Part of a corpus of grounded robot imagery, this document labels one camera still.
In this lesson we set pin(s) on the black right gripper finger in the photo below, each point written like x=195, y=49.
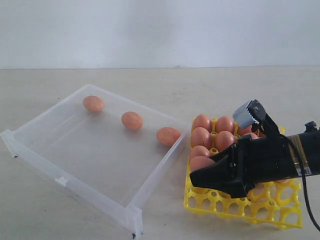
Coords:
x=226, y=156
x=229, y=178

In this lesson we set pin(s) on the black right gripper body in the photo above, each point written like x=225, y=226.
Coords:
x=269, y=158

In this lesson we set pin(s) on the brown egg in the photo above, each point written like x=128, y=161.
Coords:
x=223, y=140
x=132, y=120
x=199, y=162
x=167, y=136
x=201, y=137
x=199, y=150
x=93, y=103
x=203, y=121
x=225, y=123
x=242, y=131
x=252, y=135
x=282, y=181

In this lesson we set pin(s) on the yellow plastic egg tray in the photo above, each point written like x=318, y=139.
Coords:
x=269, y=202

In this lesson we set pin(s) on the clear plastic drawer bin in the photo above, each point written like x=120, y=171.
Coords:
x=95, y=157

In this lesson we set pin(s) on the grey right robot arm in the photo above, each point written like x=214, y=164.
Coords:
x=306, y=147

